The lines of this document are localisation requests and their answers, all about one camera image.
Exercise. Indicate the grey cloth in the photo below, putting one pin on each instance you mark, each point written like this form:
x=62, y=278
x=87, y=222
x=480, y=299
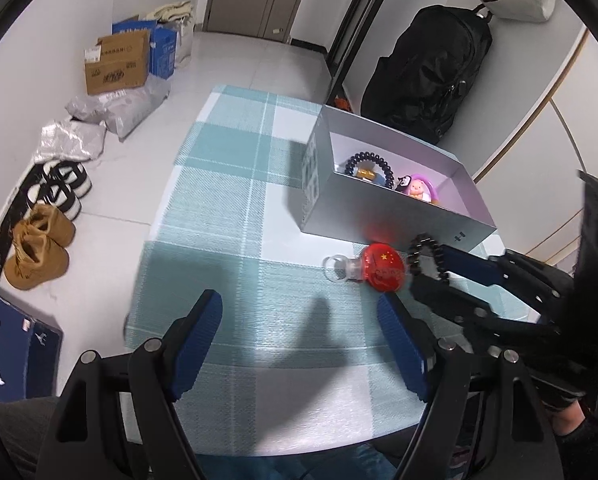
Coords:
x=19, y=435

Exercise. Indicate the person's blue jeans leg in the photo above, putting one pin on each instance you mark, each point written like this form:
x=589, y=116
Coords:
x=319, y=465

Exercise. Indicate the blue carton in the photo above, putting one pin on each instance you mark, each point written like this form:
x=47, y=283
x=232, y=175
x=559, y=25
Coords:
x=161, y=55

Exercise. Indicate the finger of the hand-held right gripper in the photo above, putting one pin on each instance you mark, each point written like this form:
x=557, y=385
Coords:
x=469, y=262
x=449, y=300

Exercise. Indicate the grey box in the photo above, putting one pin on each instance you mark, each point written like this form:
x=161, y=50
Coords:
x=379, y=220

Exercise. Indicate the teal plaid tablecloth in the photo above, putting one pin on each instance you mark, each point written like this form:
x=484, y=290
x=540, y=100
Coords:
x=219, y=210

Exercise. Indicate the silver parcel bag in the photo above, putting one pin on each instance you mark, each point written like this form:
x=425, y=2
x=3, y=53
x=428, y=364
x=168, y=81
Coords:
x=71, y=140

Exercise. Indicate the black backpack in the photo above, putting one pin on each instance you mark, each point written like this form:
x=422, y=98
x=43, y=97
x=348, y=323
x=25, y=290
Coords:
x=429, y=75

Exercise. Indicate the orange tool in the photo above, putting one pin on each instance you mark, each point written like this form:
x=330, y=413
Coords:
x=343, y=105

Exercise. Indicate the grey parcel bag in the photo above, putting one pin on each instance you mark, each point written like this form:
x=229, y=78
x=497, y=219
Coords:
x=139, y=107
x=91, y=107

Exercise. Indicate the brown cardboard box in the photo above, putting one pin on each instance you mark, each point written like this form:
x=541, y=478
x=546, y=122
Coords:
x=116, y=62

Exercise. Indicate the gold charm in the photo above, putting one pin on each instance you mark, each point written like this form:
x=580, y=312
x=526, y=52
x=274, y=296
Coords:
x=364, y=173

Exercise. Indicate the white plastic bag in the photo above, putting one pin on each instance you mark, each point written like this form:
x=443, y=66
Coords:
x=185, y=40

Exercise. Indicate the cream knitted cloth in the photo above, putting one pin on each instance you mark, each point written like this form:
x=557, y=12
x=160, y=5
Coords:
x=171, y=10

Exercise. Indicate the blue shoe box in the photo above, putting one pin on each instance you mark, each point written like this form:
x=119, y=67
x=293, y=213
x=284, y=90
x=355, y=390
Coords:
x=14, y=340

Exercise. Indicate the pink bunny charm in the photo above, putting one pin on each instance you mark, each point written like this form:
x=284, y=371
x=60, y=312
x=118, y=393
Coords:
x=419, y=189

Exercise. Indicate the white wardrobe gold trim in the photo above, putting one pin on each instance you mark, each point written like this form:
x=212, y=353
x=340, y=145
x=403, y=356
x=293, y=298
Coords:
x=544, y=135

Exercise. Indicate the small penguin charm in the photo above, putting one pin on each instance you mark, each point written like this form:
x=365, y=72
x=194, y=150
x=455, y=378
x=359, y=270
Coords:
x=404, y=182

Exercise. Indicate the tan suede boot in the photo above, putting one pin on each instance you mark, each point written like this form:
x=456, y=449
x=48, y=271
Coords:
x=36, y=260
x=54, y=225

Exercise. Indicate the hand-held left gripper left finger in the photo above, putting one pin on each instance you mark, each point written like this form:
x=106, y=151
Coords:
x=194, y=345

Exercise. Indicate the person's right forearm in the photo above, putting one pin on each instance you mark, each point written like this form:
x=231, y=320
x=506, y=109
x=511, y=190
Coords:
x=579, y=430

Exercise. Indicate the black and white sneaker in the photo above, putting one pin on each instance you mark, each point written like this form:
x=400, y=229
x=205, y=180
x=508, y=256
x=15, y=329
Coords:
x=54, y=200
x=69, y=177

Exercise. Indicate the black metal rack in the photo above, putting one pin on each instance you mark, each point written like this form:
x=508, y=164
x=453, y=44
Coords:
x=359, y=15

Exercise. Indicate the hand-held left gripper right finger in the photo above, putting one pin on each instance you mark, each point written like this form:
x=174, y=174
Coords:
x=404, y=340

